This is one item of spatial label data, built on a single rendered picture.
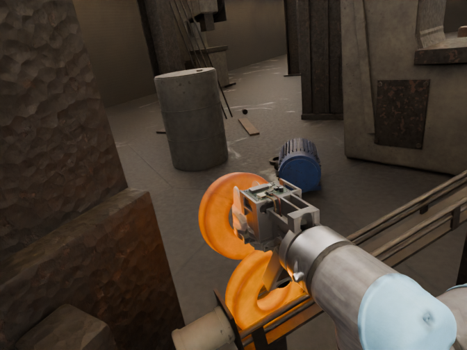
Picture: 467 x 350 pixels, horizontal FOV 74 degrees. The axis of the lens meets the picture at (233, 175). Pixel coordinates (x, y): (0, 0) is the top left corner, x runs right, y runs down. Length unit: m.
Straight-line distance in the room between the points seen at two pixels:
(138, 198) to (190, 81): 2.25
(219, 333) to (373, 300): 0.31
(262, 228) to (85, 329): 0.26
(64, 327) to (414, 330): 0.40
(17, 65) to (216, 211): 0.35
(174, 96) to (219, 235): 2.36
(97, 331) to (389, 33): 2.45
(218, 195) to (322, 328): 1.01
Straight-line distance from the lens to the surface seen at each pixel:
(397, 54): 2.58
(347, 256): 0.33
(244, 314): 0.55
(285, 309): 0.58
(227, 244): 0.55
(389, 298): 0.30
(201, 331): 0.55
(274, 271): 0.45
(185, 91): 2.79
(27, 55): 0.54
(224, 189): 0.53
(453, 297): 0.46
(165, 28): 4.39
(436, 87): 2.54
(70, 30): 0.58
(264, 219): 0.42
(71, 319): 0.50
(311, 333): 1.42
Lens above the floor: 1.11
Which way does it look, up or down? 24 degrees down
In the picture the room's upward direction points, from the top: 8 degrees counter-clockwise
